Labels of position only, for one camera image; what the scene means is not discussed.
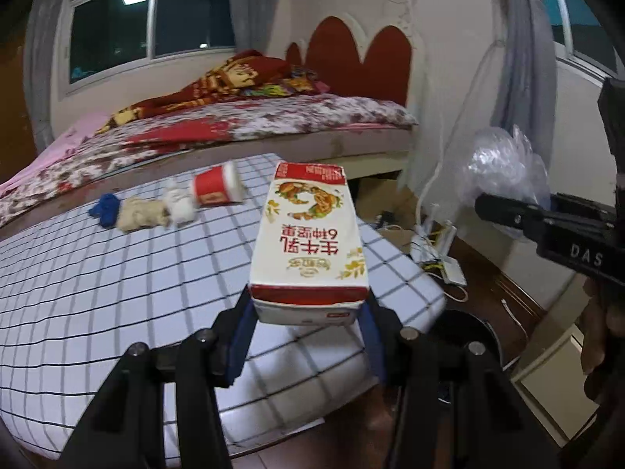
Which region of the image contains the white router with antennas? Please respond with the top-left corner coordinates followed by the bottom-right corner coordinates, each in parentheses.
top-left (410, 202), bottom-right (457, 265)

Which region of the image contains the red printed blanket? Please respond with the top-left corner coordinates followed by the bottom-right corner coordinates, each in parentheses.
top-left (98, 49), bottom-right (330, 130)

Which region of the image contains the flat white modem box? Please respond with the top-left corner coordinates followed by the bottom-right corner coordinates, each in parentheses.
top-left (439, 259), bottom-right (468, 287)

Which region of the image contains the red paper cup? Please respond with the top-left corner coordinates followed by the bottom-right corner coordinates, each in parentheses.
top-left (193, 163), bottom-right (245, 207)

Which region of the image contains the red and white headboard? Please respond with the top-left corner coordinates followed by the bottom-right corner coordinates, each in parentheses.
top-left (286, 12), bottom-right (416, 108)

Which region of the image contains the pink cloth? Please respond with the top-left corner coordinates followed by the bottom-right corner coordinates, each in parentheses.
top-left (0, 111), bottom-right (111, 191)

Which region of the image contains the tied grey curtain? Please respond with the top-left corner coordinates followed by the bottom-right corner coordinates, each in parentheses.
top-left (491, 0), bottom-right (560, 142)

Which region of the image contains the large window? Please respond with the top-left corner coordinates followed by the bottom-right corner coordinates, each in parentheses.
top-left (61, 0), bottom-right (238, 89)

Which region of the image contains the red and white milk carton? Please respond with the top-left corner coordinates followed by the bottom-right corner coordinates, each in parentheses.
top-left (248, 160), bottom-right (369, 327)

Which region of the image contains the black trash bin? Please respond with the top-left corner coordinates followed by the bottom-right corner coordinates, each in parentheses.
top-left (430, 309), bottom-right (504, 355)

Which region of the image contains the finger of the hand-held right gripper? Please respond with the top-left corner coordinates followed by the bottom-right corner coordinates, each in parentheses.
top-left (475, 192), bottom-right (552, 245)

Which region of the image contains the side window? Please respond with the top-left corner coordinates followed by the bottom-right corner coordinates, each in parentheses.
top-left (542, 0), bottom-right (625, 79)

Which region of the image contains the bed with floral sheet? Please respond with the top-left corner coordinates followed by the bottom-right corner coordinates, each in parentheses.
top-left (0, 95), bottom-right (421, 228)

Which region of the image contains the person's right hand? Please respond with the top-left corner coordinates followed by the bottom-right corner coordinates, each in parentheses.
top-left (581, 278), bottom-right (625, 404)

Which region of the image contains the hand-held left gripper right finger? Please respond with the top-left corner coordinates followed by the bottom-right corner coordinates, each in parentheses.
top-left (359, 298), bottom-right (562, 469)

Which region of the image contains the blue crumpled cloth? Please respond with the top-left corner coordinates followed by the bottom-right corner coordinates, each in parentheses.
top-left (88, 194), bottom-right (120, 228)

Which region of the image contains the cardboard box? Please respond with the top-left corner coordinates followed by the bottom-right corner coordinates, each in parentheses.
top-left (371, 210), bottom-right (421, 251)

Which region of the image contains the clear plastic bag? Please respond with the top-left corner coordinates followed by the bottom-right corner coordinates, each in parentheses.
top-left (459, 124), bottom-right (555, 240)

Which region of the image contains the white checkered tablecloth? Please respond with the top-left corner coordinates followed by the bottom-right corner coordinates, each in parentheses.
top-left (0, 152), bottom-right (445, 455)

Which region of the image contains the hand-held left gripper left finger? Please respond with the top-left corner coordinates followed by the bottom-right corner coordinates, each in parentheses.
top-left (59, 293), bottom-right (257, 469)

